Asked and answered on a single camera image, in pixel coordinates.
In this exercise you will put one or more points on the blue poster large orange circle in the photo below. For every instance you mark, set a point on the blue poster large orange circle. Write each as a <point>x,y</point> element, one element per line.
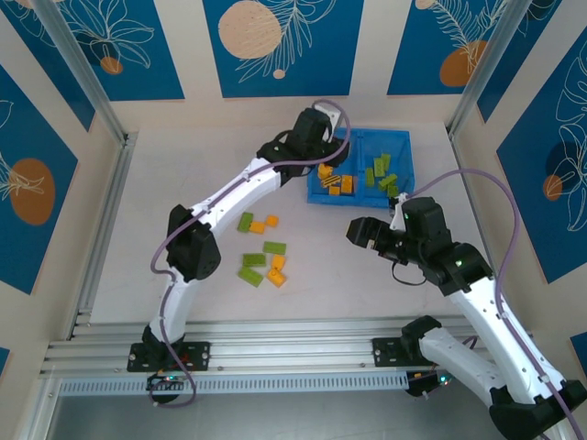
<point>27,252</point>

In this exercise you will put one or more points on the blue floral wall poster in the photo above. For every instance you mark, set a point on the blue floral wall poster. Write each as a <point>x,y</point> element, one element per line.
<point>27,46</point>
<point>580,348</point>
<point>550,55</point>
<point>3,356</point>

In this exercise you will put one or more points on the wide aluminium base rail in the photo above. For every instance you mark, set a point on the wide aluminium base rail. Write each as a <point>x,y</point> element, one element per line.
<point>298,348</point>

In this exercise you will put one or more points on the aluminium frame bar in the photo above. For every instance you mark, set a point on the aluminium frame bar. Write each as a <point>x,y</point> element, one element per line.
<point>43,412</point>

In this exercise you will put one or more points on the blue poster small orange circle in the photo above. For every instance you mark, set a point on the blue poster small orange circle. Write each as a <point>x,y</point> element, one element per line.
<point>527,206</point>

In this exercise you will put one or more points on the blue poster fern leaf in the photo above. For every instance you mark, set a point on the blue poster fern leaf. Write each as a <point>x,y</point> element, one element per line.
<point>422,46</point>

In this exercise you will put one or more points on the dark green lego brick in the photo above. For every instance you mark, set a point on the dark green lego brick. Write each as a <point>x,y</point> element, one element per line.
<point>390,184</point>

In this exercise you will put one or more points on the small black electronics board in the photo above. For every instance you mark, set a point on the small black electronics board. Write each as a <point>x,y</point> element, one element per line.
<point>160,384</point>
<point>422,384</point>

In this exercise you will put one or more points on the blue poster cream circle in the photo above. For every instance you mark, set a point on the blue poster cream circle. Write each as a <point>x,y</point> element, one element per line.
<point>321,69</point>

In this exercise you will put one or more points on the aluminium frame post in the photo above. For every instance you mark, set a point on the aluminium frame post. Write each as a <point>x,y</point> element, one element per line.
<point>85,69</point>
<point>494,69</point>

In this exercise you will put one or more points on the blue two-compartment plastic bin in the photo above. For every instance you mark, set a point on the blue two-compartment plastic bin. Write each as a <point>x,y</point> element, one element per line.
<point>353,201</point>

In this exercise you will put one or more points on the aluminium side rail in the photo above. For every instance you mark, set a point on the aluminium side rail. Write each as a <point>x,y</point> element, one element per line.
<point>114,206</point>
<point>478,206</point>

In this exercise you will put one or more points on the small yellow lego brick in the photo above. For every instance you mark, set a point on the small yellow lego brick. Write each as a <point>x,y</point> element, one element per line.
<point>272,221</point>

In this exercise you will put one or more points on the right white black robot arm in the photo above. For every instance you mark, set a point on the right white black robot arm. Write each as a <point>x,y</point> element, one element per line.
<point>481,311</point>

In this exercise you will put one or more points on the blue lily outline poster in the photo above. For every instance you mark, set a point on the blue lily outline poster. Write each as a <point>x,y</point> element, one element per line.
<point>151,46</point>

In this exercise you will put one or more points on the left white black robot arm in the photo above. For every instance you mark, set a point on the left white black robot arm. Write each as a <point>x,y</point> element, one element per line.
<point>238,192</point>

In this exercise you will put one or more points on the grey metal sheet panel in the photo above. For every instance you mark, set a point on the grey metal sheet panel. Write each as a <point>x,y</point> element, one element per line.
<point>298,419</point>

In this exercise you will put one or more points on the lime green lego brick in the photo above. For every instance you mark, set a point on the lime green lego brick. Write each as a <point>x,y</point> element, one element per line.
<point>383,164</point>
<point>246,223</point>
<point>250,276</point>

